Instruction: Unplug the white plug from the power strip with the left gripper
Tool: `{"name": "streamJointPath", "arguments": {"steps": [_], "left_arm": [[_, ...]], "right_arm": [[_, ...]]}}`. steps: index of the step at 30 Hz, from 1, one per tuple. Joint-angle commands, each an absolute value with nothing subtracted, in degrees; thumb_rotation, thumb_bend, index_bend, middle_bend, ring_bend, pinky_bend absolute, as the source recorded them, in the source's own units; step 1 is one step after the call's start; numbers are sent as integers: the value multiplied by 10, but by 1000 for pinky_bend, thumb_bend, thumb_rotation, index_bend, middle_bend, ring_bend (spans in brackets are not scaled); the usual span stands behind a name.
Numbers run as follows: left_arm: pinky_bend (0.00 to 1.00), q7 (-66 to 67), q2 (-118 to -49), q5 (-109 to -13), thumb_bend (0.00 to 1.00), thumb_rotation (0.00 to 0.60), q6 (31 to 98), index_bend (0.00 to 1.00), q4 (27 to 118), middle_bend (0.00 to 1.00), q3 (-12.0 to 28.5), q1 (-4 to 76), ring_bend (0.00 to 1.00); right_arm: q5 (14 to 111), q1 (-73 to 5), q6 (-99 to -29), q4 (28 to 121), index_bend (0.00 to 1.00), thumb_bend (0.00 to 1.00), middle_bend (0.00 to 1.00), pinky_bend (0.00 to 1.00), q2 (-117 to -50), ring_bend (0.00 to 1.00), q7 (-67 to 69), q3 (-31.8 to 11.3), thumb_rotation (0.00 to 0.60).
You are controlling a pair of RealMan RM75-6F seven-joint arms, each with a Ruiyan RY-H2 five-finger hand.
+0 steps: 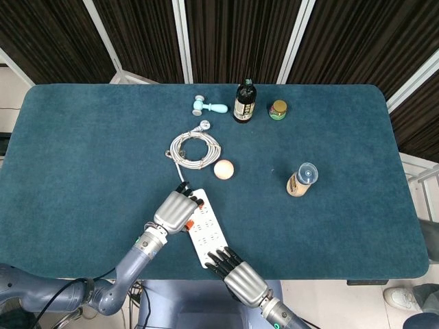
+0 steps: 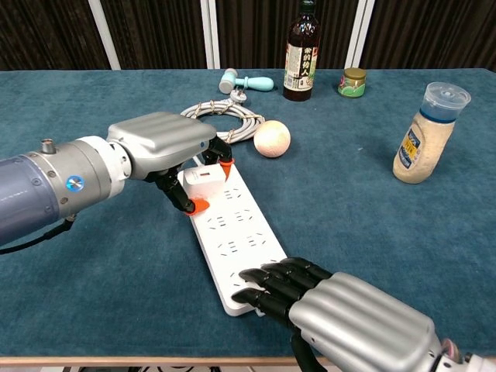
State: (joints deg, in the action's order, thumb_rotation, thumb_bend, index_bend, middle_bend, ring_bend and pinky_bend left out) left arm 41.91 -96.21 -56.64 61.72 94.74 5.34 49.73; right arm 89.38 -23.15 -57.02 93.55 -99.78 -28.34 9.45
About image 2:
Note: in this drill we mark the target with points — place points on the blue table mat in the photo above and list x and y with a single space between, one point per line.
368 217

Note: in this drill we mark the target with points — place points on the wooden ball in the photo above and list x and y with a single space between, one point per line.
272 138

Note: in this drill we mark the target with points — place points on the white power strip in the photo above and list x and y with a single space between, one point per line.
240 232

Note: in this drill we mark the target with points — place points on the small jar gold lid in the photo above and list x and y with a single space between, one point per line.
352 83

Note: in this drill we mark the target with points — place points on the white charger block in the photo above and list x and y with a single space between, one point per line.
203 184

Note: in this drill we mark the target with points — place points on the dark ribbed partition panel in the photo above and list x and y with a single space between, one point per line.
434 35
46 35
252 35
155 35

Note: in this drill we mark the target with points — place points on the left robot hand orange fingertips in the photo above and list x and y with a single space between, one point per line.
162 133

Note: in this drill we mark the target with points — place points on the seasoning bottle clear cap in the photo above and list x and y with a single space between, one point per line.
422 147

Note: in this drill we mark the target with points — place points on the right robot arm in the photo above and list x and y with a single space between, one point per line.
472 362

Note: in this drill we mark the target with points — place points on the dark glass bottle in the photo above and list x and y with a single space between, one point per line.
300 66

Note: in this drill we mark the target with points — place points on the teal massage hammer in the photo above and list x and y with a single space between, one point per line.
257 82

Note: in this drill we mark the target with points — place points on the white partition post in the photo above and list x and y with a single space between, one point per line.
104 35
359 35
210 35

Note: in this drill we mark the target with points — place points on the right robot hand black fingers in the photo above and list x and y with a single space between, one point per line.
360 321

